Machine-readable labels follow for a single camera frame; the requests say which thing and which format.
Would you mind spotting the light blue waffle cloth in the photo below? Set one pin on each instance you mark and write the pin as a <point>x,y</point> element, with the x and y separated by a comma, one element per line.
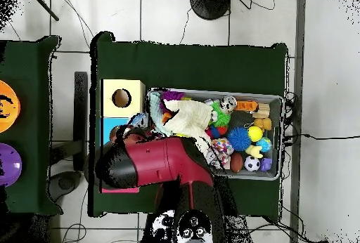
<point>154,108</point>

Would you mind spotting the cream waffle cloth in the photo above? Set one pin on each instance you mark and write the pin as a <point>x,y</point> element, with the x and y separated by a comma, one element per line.
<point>191,116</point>

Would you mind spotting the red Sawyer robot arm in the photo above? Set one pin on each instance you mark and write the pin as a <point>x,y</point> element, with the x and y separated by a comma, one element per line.
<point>160,158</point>

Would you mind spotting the wooden box with three holes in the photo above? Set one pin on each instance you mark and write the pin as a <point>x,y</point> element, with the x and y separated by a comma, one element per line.
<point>135,105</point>

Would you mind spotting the black upright panel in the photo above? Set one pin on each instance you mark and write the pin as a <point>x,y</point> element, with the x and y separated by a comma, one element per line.
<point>80,113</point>

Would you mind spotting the purple spiky rubber ball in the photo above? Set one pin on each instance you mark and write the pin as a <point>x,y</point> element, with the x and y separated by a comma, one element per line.
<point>171,96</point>

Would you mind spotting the green spiky rubber ball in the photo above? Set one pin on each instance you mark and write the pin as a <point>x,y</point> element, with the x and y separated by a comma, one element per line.
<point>222,118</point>

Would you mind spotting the dark green tablecloth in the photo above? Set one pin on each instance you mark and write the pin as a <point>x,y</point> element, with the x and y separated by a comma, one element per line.
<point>22,63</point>
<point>197,66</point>

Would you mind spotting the blue spiky rubber ball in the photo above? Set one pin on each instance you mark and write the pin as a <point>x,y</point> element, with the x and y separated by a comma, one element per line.
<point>239,139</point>

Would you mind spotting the long orange building brick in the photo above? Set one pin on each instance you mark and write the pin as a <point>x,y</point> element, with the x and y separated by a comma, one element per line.
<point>246,106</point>

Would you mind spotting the small soccer ball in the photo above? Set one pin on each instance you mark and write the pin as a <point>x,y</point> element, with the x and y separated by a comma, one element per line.
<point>252,163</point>

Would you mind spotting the plain yellow ball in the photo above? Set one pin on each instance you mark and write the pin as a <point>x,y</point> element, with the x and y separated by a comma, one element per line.
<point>255,133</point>

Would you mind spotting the purple plastic bowl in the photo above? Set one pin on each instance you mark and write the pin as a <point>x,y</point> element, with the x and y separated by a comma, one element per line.
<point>9,161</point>

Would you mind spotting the orange plastic bowl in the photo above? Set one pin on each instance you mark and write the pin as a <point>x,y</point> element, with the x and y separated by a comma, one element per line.
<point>8,119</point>

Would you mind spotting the globe print ball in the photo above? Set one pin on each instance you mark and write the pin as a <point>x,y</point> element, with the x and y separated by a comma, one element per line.
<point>264,144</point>

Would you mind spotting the black round stand base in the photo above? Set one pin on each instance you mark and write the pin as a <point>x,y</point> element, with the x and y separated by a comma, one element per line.
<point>211,2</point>

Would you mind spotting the black tripod leg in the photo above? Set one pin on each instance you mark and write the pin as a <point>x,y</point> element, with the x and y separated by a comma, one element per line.
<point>45,6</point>

